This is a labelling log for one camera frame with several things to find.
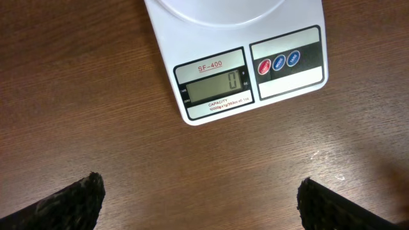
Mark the white digital kitchen scale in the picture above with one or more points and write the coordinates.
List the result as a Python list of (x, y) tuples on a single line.
[(225, 57)]

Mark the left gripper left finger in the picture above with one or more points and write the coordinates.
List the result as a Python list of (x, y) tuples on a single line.
[(76, 206)]

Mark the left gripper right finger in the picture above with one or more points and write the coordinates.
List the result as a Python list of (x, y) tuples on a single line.
[(323, 209)]

